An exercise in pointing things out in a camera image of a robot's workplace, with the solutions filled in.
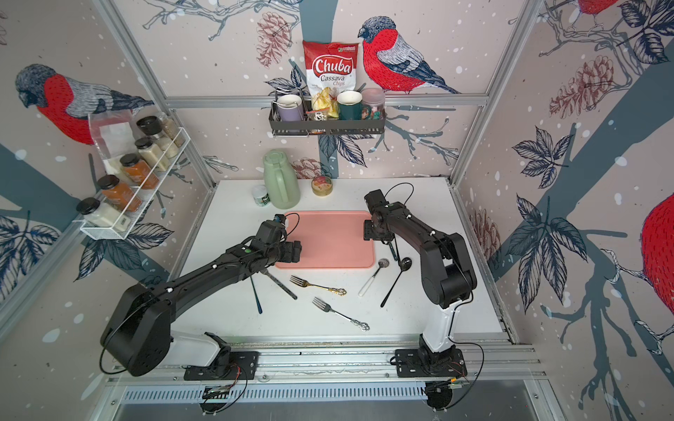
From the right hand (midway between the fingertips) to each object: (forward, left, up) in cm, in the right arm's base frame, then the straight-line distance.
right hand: (373, 232), depth 96 cm
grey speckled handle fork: (-19, +33, -6) cm, 39 cm away
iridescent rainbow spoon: (-23, +40, -6) cm, 47 cm away
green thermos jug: (+12, +35, +14) cm, 39 cm away
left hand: (-8, +27, +5) cm, 29 cm away
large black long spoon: (-11, -11, -5) cm, 16 cm away
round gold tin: (+26, +22, -2) cm, 34 cm away
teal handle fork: (-6, -8, -7) cm, 12 cm away
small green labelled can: (+18, +48, -1) cm, 51 cm away
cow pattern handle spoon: (-9, -4, -6) cm, 12 cm away
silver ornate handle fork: (-31, +4, -7) cm, 32 cm away
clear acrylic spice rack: (-21, +73, +29) cm, 81 cm away
